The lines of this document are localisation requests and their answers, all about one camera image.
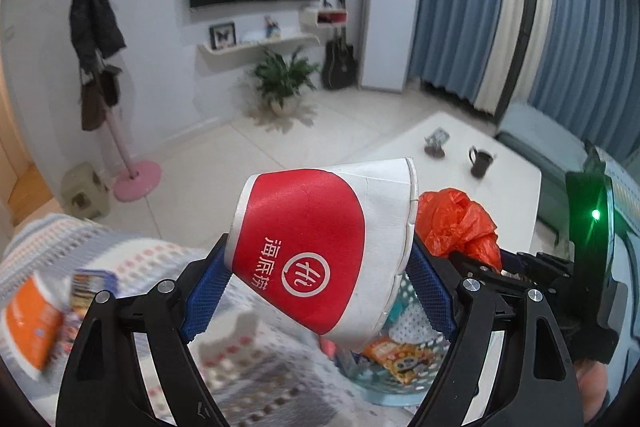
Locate blue window curtains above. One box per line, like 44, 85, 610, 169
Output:
409, 0, 639, 160

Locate light blue perforated basket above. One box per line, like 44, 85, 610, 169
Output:
320, 277, 449, 407

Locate orange plastic bag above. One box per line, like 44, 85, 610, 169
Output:
416, 187, 502, 272

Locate striped woven sofa cover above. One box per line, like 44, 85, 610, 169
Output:
1, 213, 380, 426

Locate black device with green light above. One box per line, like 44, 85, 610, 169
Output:
565, 143, 628, 364

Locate green potted plant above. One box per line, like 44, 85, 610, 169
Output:
250, 46, 320, 117

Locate brown hanging bag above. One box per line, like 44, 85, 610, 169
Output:
80, 65, 122, 132

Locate white curved wall shelf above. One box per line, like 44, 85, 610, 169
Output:
198, 32, 321, 56

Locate small black phone stand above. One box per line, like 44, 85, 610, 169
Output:
424, 127, 450, 159

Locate dark hanging coat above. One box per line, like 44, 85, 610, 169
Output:
70, 0, 126, 74

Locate orange chip bag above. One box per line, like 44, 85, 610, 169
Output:
361, 337, 434, 385

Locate framed butterfly picture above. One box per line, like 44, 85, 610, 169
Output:
208, 22, 236, 51

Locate red and white paper cup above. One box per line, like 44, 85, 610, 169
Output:
224, 157, 418, 351

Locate pink coat stand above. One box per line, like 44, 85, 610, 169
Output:
74, 0, 164, 204

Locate orange and white paper cup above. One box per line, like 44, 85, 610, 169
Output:
1, 272, 64, 381

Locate red snack packet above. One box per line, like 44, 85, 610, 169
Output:
58, 269, 118, 355

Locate small beige stool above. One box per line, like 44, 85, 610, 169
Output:
61, 161, 110, 219

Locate white refrigerator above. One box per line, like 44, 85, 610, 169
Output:
359, 0, 419, 92

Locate black mug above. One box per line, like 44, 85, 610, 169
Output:
469, 146, 496, 179

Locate black acoustic guitar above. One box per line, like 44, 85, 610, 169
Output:
321, 27, 358, 91

